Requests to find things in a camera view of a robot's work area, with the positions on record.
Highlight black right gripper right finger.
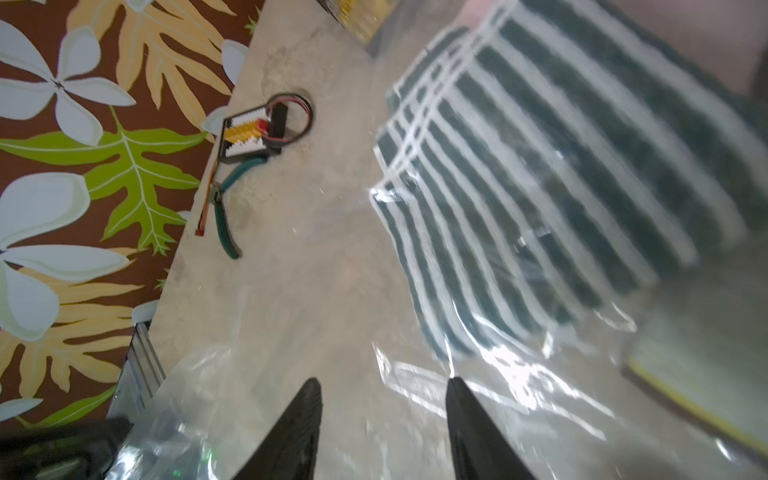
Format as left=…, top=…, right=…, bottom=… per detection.
left=445, top=377, right=535, bottom=480

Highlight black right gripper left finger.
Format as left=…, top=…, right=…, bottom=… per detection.
left=234, top=378, right=323, bottom=480

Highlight yellow black screwdriver bit case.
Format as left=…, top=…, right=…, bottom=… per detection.
left=317, top=0, right=402, bottom=45

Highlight green white striped towel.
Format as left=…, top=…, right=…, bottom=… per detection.
left=370, top=1, right=767, bottom=359

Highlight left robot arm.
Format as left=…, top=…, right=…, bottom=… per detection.
left=1, top=417, right=132, bottom=479

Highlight black parallel charging board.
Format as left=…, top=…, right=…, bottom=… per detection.
left=217, top=93, right=315, bottom=164

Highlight pink towel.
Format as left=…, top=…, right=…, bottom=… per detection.
left=611, top=0, right=767, bottom=102

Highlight clear plastic vacuum bag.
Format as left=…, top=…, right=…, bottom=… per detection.
left=109, top=1, right=767, bottom=479

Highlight green handled pliers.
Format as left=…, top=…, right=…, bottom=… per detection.
left=194, top=155, right=268, bottom=260

